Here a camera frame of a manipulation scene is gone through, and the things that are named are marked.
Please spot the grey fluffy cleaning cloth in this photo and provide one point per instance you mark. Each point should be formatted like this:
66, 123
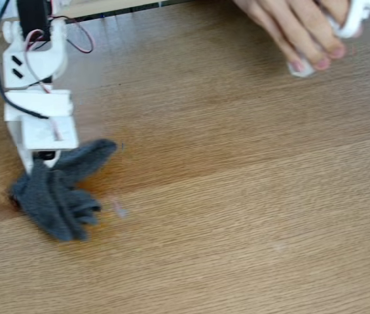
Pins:
60, 196

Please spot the person's hand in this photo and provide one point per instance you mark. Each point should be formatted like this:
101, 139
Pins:
289, 23

